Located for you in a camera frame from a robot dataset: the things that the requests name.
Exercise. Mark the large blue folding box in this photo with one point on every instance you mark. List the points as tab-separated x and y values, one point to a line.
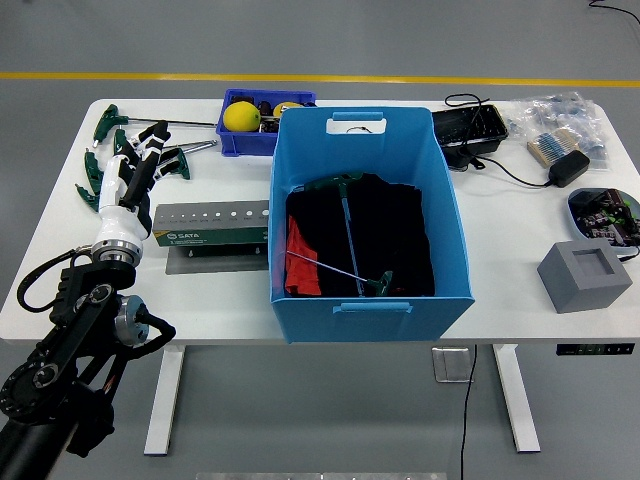
370	325

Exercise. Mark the red cloth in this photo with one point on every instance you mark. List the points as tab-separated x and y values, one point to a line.
300	270

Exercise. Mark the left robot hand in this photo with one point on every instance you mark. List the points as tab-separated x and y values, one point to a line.
117	220

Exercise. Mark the yellow lemon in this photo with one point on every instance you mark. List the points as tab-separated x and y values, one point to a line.
242	116

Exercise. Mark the light blue bowl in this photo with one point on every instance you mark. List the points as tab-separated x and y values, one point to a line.
575	222

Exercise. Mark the pile of circuit boards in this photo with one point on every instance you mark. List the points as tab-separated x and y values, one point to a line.
607	215

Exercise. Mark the black table control panel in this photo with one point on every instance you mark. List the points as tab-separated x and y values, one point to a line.
595	349

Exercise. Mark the black plastic tray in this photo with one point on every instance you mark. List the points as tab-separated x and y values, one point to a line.
467	125

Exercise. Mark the dark brown cylinder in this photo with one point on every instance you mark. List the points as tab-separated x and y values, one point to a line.
265	107

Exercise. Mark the grey green wrench stand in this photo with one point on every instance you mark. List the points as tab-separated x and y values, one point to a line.
210	237

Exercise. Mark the grey cube block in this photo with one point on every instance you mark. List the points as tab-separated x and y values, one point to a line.
575	285

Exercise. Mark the metal floor outlet cover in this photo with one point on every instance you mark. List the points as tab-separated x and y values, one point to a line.
452	364

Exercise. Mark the white table leg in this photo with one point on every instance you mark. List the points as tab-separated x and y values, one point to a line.
162	400
517	400

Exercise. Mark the clear bag of blue parts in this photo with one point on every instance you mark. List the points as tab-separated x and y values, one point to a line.
560	112

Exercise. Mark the black cloth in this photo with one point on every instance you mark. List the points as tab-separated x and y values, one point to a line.
395	235

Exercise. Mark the small blue parts bin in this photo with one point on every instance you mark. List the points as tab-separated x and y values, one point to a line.
240	145

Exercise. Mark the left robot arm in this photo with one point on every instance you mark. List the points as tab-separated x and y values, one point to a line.
75	320

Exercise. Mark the black power adapter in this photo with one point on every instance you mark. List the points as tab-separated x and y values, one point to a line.
569	169

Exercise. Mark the resistor strip bundle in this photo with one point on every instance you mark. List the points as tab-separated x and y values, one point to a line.
552	146

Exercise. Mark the yellow tape roll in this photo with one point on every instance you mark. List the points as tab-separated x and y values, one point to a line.
287	109

